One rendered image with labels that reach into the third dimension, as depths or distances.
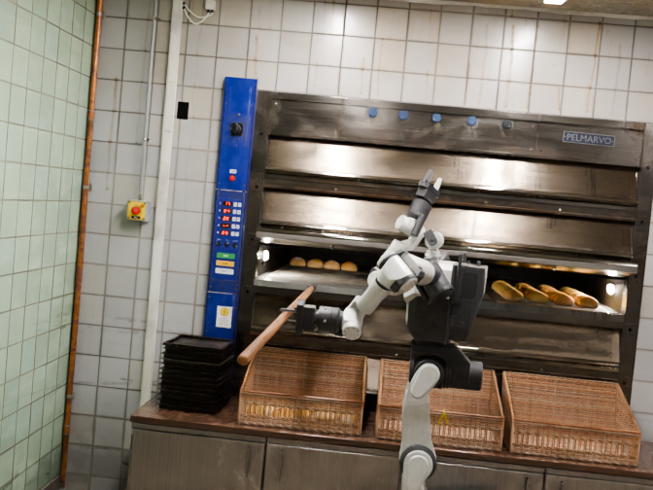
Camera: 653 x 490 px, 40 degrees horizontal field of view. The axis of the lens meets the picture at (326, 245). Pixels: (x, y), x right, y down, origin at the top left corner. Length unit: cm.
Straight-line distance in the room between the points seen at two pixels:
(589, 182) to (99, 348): 254
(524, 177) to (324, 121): 101
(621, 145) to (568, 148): 25
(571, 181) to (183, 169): 189
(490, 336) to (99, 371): 195
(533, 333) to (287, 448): 134
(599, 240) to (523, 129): 64
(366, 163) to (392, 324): 79
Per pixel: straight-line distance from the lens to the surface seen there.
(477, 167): 438
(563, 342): 448
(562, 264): 429
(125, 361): 461
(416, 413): 350
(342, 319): 311
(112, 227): 456
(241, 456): 401
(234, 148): 439
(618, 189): 448
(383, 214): 436
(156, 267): 449
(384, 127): 438
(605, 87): 451
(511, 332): 445
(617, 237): 450
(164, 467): 409
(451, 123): 439
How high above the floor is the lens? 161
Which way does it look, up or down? 3 degrees down
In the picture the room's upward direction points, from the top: 5 degrees clockwise
